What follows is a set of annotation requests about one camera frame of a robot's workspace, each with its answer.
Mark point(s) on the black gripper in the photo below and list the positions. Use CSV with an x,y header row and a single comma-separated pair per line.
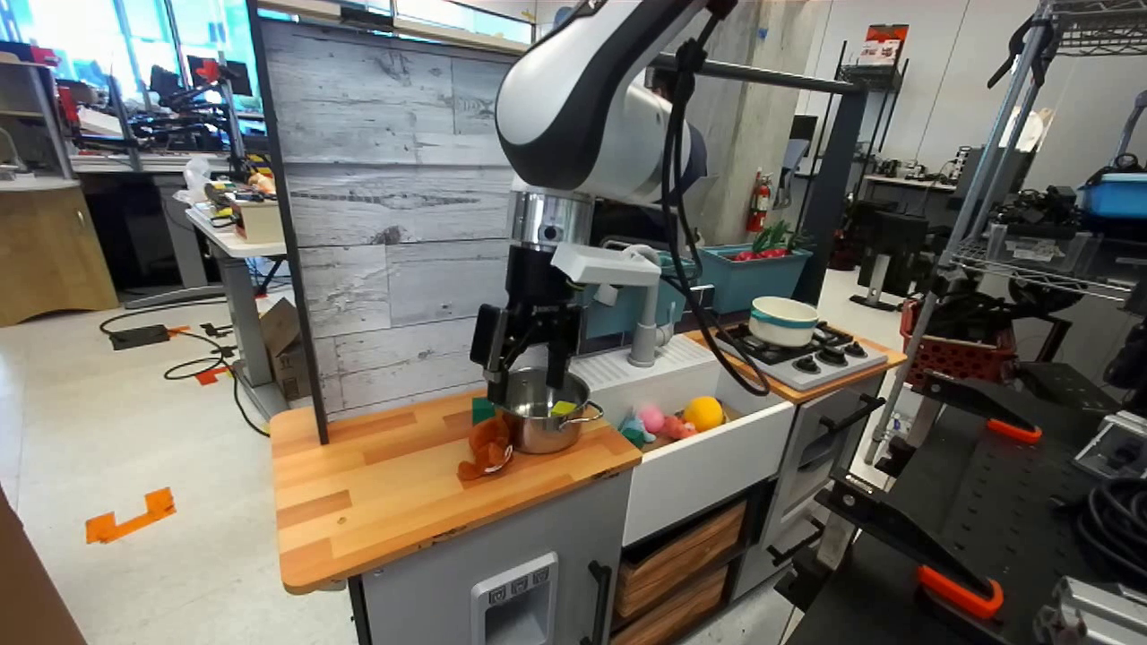
x,y
539,311

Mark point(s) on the silver pot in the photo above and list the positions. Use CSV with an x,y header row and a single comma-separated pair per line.
x,y
527,414

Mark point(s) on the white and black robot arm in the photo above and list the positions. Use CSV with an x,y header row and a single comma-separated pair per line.
x,y
590,111

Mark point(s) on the yellow item in pot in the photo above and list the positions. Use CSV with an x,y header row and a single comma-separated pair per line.
x,y
566,411

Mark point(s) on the white and teal pot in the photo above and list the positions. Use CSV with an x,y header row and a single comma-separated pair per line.
x,y
784,322

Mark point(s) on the grey toy faucet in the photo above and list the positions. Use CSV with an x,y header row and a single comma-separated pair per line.
x,y
652,334

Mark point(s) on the green toy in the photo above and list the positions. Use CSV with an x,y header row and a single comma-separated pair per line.
x,y
635,435

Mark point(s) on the pink toy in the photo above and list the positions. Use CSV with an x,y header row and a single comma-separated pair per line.
x,y
665,426

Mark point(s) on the yellow toy ball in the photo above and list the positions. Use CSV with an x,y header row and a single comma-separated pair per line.
x,y
704,414

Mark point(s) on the wooden countertop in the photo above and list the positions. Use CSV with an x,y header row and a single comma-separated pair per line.
x,y
391,486

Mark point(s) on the white toy sink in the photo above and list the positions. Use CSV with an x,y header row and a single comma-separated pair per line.
x,y
702,470

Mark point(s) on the grey wood backboard panel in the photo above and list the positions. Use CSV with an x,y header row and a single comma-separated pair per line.
x,y
397,207

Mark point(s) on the grey cabinet with dispenser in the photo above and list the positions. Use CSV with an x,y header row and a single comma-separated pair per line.
x,y
536,578

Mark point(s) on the right teal planter box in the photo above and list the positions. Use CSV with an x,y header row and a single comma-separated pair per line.
x,y
739,277

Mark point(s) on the wooden drawers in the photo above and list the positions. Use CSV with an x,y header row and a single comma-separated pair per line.
x,y
676,578

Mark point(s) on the red fire extinguisher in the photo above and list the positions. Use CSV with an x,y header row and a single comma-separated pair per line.
x,y
762,199

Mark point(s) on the grey toy stove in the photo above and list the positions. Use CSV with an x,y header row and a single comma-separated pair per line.
x,y
825,359

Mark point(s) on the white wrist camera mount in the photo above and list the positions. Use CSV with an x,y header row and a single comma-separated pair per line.
x,y
603,267

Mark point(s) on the orange clamp handle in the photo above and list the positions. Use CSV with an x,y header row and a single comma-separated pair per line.
x,y
959,595

